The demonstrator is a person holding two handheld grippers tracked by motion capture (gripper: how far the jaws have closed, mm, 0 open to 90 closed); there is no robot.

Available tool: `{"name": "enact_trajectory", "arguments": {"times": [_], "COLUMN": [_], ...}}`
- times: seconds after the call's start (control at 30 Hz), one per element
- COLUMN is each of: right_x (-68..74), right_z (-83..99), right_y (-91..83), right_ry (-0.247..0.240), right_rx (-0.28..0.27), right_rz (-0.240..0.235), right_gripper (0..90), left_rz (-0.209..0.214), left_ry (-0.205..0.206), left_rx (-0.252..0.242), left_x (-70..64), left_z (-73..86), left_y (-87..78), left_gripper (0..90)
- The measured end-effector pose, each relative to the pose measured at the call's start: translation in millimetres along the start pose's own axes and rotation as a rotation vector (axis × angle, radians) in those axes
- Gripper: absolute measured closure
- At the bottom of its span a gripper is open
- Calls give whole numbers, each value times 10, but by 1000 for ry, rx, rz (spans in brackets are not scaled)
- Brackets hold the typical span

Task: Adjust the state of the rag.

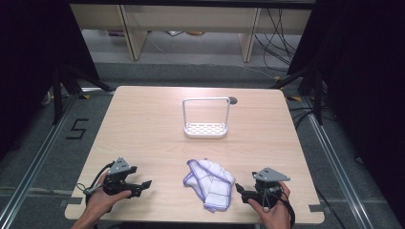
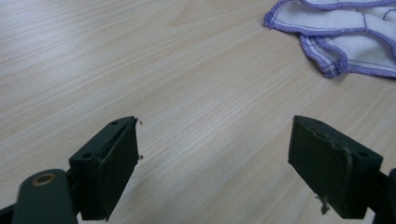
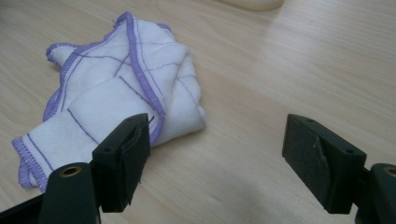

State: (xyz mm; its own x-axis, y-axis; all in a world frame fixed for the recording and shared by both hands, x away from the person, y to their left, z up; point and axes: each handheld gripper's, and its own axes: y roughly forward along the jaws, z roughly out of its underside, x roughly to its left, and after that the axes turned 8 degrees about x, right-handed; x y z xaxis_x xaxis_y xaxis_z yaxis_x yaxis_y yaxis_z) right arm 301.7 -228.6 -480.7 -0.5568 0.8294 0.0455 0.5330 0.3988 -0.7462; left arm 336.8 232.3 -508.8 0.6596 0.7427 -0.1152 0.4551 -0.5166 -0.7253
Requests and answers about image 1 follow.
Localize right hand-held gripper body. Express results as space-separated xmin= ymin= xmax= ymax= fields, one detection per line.
xmin=251 ymin=167 xmax=291 ymax=208

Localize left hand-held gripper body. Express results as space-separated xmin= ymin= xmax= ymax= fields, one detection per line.
xmin=102 ymin=156 xmax=138 ymax=196

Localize white cloth with purple trim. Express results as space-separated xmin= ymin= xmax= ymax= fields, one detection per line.
xmin=182 ymin=157 xmax=237 ymax=214

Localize white rack with handle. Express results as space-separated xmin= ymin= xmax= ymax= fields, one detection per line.
xmin=181 ymin=96 xmax=231 ymax=139

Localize person's left hand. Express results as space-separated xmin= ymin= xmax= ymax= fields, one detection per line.
xmin=83 ymin=173 xmax=132 ymax=220

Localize person's right hand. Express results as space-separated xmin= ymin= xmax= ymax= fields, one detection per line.
xmin=247 ymin=180 xmax=292 ymax=229

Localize black metal stand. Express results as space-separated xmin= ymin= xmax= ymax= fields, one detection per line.
xmin=270 ymin=65 xmax=324 ymax=126
xmin=52 ymin=63 xmax=116 ymax=125

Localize black curtain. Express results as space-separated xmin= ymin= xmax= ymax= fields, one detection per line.
xmin=288 ymin=0 xmax=405 ymax=218
xmin=0 ymin=0 xmax=100 ymax=160

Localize left hand-held gripper cable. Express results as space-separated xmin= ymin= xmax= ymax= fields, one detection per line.
xmin=75 ymin=161 xmax=115 ymax=206

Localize hand-held gripper cable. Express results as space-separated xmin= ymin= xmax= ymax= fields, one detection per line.
xmin=279 ymin=190 xmax=296 ymax=229
xmin=75 ymin=161 xmax=115 ymax=206

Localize right hand-held gripper cable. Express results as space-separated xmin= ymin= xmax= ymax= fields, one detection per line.
xmin=279 ymin=190 xmax=296 ymax=229

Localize metal floor rail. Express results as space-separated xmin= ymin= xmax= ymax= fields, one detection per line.
xmin=0 ymin=94 xmax=79 ymax=229
xmin=300 ymin=95 xmax=375 ymax=229

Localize thin white cable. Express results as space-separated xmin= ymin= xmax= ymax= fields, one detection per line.
xmin=235 ymin=63 xmax=279 ymax=80

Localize tangle of black cables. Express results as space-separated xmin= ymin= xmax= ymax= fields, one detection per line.
xmin=254 ymin=8 xmax=299 ymax=70

